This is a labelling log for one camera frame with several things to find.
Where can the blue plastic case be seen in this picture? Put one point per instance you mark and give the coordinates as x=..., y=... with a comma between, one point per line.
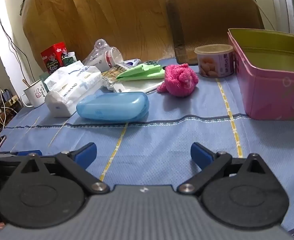
x=111, y=107

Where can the brown chair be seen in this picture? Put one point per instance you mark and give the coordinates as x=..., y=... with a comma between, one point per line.
x=212, y=22

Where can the wooden board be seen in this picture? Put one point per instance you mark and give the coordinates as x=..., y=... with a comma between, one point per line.
x=111, y=17

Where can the brown striped packet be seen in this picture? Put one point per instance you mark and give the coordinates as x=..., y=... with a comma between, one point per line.
x=114, y=72

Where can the white and blue packet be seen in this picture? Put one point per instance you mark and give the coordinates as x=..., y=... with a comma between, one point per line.
x=132, y=62

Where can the clear plastic bag with cup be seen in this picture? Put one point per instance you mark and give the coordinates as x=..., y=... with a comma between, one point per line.
x=104, y=57

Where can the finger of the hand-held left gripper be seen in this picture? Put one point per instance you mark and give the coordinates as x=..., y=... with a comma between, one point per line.
x=29, y=152

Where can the white tissue pack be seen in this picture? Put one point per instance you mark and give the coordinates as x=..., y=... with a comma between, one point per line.
x=69, y=87

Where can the white enamel mug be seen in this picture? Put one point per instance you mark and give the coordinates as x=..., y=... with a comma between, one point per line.
x=35, y=95

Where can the white flat packet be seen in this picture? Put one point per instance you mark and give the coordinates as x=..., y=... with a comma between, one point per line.
x=137, y=87

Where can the green patterned packet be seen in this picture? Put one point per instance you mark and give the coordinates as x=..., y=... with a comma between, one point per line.
x=153, y=63

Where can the blue tablecloth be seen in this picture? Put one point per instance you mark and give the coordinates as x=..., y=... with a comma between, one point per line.
x=162, y=135

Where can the pink plush toy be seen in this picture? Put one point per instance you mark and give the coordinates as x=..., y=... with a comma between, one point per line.
x=179, y=81

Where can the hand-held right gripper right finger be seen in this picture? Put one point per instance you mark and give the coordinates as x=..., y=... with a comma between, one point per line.
x=202, y=155

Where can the green and white small box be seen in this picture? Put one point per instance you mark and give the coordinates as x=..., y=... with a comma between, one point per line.
x=70, y=60

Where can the green cloth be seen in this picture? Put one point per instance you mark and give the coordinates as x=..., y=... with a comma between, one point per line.
x=142, y=73

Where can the snack can with purple label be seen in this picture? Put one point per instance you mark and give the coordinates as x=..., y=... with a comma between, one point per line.
x=213, y=65

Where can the wooden spoon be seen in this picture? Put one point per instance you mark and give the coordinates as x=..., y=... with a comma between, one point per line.
x=25, y=82

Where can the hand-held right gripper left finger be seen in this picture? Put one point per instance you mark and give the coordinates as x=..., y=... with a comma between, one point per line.
x=86, y=152

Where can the pink tin box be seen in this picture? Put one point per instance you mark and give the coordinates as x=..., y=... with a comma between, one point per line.
x=269, y=92

